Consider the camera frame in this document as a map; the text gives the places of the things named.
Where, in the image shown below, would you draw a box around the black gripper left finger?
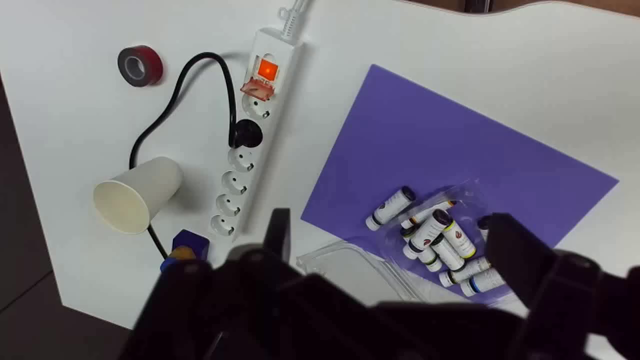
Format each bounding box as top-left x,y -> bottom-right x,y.
264,209 -> 290,262

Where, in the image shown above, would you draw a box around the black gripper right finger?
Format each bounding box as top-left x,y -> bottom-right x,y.
486,215 -> 555,308

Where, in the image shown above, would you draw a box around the white tube outermost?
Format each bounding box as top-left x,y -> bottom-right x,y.
363,186 -> 416,233

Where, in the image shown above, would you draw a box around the white tube blue band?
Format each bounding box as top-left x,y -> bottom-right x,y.
460,269 -> 503,297

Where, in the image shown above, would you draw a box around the white tube yellow label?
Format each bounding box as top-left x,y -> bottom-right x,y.
441,221 -> 476,261

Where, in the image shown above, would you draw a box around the white tube black cap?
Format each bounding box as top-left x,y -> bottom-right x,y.
402,211 -> 451,261

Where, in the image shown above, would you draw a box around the blue orange small block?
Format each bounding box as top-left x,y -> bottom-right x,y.
160,231 -> 209,271

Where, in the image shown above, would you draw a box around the clear plastic lid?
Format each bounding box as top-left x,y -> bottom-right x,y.
296,242 -> 418,306

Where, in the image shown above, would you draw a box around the black power plug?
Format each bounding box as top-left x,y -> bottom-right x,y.
229,121 -> 264,148

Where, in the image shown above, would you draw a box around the white paper cup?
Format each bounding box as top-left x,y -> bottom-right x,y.
93,156 -> 182,233

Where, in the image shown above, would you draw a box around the purple paper sheet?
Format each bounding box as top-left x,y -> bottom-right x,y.
300,62 -> 619,252

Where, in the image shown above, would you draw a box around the white power strip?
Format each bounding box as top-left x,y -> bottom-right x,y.
212,30 -> 300,238

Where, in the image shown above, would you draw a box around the red black tape roll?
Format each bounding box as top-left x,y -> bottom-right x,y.
117,46 -> 164,89

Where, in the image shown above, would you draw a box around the black power cable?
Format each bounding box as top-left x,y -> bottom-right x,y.
127,50 -> 240,261

